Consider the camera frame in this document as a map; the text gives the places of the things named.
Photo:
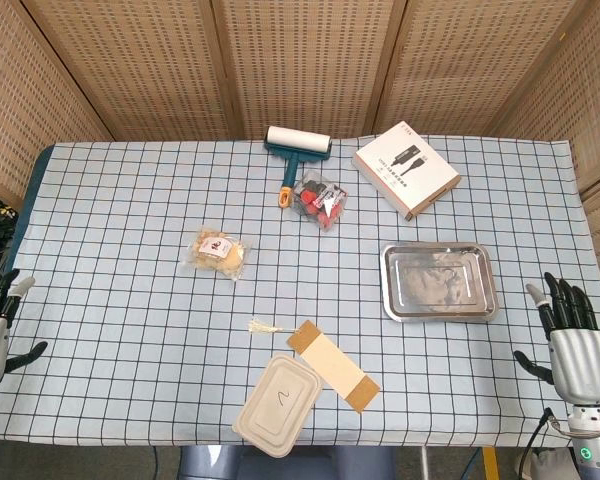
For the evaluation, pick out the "beige food container lid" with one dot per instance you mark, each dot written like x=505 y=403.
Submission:
x=277 y=405

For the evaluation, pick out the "bread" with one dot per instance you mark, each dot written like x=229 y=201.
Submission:
x=219 y=252

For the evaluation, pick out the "clear box with red parts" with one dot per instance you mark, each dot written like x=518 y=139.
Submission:
x=321 y=200

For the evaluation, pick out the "wicker folding screen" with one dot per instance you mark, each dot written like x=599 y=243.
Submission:
x=305 y=65

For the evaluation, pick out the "blue checked tablecloth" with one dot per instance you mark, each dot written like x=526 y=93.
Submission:
x=130 y=325

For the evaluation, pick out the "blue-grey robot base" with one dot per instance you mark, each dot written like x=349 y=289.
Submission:
x=280 y=465

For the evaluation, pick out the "brown beige bookmark with tassel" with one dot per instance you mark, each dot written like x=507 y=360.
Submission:
x=332 y=367

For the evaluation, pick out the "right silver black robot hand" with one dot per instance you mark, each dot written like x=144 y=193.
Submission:
x=577 y=360

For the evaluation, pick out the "teal lint roller white roll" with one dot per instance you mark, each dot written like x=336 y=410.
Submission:
x=297 y=142

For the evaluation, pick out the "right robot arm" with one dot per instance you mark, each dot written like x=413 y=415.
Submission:
x=592 y=440

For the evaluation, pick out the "stainless steel tray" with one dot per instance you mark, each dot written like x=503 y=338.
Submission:
x=437 y=282

